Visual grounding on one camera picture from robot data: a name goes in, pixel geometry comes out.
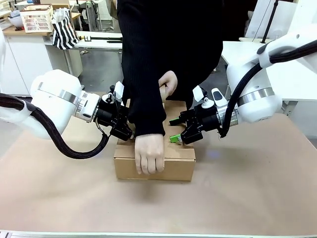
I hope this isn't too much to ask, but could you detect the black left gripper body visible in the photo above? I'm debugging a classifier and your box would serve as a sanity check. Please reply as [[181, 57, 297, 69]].
[[95, 92, 130, 136]]

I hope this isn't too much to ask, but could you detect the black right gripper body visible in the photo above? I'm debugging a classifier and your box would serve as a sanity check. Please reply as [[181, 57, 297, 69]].
[[195, 104, 220, 136]]

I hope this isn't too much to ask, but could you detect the brown cardboard shipping box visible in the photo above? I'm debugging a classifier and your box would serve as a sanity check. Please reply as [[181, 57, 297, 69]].
[[113, 99, 197, 182]]

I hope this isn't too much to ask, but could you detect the brown packing tape roll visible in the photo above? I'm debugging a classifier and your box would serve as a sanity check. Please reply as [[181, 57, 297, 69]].
[[159, 83, 167, 102]]

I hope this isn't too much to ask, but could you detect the person's right forearm black sleeve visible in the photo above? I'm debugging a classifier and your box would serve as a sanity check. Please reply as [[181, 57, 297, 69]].
[[122, 61, 167, 137]]

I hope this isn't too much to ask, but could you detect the person's right hand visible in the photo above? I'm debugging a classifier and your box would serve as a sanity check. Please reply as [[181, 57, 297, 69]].
[[134, 133, 166, 176]]

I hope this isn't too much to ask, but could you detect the person's left hand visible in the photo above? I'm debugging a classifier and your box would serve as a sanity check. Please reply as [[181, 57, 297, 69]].
[[158, 70, 178, 97]]

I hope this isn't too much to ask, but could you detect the white table with black rods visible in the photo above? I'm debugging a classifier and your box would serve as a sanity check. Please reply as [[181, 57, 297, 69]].
[[74, 30, 124, 53]]

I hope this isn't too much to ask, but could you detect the long black tripod rod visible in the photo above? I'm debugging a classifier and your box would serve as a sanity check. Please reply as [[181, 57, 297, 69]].
[[79, 36, 123, 43]]

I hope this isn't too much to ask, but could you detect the person in black sweater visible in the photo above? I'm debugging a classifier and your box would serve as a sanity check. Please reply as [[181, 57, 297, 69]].
[[116, 0, 225, 111]]

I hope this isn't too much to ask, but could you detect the white curved-edge table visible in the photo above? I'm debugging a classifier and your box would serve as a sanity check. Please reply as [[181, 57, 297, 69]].
[[221, 37, 317, 117]]

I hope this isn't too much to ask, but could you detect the black white striped bag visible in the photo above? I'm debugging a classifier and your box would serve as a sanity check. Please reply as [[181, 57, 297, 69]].
[[51, 8, 80, 51]]

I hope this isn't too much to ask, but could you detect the white storage cabinet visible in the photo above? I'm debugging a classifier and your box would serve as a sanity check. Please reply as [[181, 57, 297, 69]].
[[0, 26, 84, 96]]

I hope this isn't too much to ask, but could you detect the black stand pole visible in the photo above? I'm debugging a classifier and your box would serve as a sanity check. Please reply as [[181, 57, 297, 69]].
[[260, 0, 280, 44]]

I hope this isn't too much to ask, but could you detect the white plastic crate basket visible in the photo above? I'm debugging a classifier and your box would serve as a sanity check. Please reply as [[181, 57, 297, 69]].
[[20, 4, 54, 34]]

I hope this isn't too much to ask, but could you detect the white board panel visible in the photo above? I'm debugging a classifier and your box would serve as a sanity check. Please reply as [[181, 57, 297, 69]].
[[244, 0, 298, 40]]

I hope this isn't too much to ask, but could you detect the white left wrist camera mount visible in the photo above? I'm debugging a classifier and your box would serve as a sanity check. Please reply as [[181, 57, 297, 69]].
[[106, 81, 125, 105]]

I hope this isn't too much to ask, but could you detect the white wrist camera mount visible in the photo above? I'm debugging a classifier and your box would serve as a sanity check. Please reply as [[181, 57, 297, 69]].
[[192, 85, 215, 110], [106, 81, 125, 105]]

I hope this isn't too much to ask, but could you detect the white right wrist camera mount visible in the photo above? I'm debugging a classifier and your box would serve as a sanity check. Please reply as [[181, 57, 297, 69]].
[[192, 85, 215, 110]]

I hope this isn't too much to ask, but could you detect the black right arm cable sleeve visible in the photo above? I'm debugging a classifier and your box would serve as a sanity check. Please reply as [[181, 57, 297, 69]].
[[217, 40, 317, 139]]

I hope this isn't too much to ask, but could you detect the black arm cable sleeve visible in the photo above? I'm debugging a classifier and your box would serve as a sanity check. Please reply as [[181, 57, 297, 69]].
[[217, 40, 317, 139], [0, 93, 110, 160]]

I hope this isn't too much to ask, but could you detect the black left arm cable sleeve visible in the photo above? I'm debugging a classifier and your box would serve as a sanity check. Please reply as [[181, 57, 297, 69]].
[[0, 93, 110, 160]]

